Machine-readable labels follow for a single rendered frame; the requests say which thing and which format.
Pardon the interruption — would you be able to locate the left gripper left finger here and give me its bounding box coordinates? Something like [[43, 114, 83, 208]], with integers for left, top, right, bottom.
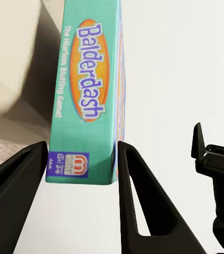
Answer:
[[0, 141, 48, 254]]

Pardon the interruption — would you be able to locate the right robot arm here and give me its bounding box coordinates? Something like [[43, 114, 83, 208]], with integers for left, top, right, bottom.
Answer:
[[191, 122, 224, 254]]

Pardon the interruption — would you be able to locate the board game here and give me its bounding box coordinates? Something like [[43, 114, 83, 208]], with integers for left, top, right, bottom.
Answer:
[[45, 0, 126, 185]]

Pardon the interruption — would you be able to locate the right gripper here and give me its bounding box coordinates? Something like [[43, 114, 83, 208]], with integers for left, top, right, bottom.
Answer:
[[191, 122, 224, 208]]

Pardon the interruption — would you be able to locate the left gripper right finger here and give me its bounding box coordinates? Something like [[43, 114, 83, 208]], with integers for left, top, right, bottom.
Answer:
[[117, 141, 207, 254]]

